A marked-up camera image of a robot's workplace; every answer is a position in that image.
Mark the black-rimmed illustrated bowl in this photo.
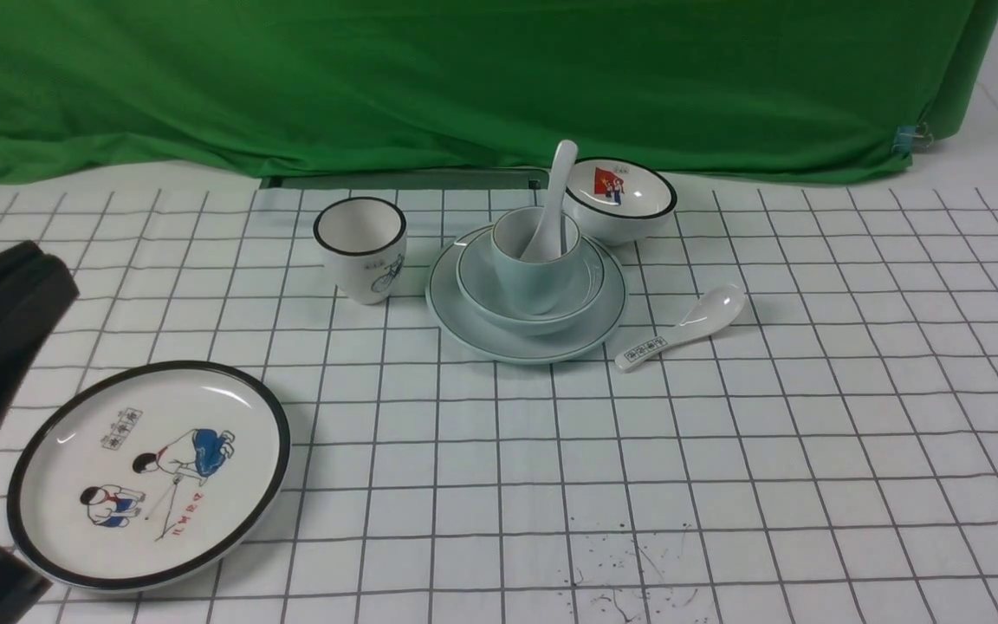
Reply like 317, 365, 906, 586
563, 157, 677, 246

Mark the blue binder clip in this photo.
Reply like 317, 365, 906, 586
891, 122, 936, 155

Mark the light blue cup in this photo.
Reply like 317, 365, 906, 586
490, 206, 582, 315

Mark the light blue bowl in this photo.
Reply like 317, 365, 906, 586
454, 228, 606, 336

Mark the white spoon with label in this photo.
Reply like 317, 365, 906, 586
613, 283, 748, 373

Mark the black-rimmed white cup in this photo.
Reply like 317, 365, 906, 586
312, 197, 407, 305

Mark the green backdrop cloth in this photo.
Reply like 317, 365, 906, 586
0, 1, 998, 185

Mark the light blue plate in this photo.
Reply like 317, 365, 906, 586
426, 226, 627, 365

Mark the black-rimmed illustrated plate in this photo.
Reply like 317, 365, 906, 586
5, 361, 292, 593

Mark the plain white ceramic spoon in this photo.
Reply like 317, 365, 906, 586
520, 140, 579, 263

